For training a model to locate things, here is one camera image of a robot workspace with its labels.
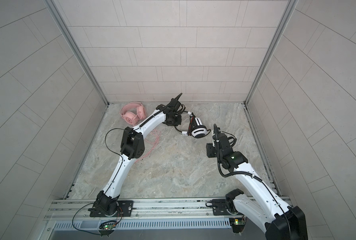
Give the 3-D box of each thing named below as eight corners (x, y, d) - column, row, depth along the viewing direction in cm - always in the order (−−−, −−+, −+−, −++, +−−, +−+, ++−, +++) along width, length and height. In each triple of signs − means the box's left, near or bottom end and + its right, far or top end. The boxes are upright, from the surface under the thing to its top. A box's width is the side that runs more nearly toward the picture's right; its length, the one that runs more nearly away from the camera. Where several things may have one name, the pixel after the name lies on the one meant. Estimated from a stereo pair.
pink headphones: (130, 129, 102) (127, 122, 96) (119, 112, 111) (116, 105, 105) (150, 118, 108) (148, 111, 102) (138, 103, 117) (136, 96, 111)
